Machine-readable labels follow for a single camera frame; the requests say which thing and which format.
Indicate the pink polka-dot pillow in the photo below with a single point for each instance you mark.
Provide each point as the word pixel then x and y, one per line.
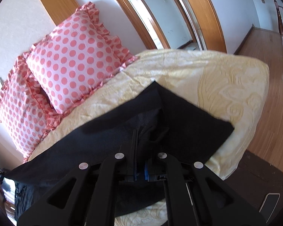
pixel 24 109
pixel 76 58

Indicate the black pants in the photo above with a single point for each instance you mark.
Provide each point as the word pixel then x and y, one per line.
pixel 157 120

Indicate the wooden door frame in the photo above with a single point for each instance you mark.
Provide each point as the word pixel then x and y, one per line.
pixel 176 24

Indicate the left pink polka-dot pillow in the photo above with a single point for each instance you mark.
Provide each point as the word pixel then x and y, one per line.
pixel 24 109

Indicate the yellow patterned bed cover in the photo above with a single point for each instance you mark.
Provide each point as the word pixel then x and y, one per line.
pixel 229 87

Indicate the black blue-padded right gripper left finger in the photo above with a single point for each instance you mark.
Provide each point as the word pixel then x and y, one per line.
pixel 86 195

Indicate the right pink polka-dot pillow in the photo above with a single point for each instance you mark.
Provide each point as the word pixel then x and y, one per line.
pixel 76 58

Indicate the dark floor mat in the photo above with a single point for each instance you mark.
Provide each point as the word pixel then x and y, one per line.
pixel 254 178

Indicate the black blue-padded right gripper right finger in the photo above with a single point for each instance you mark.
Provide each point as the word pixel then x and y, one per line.
pixel 196 196

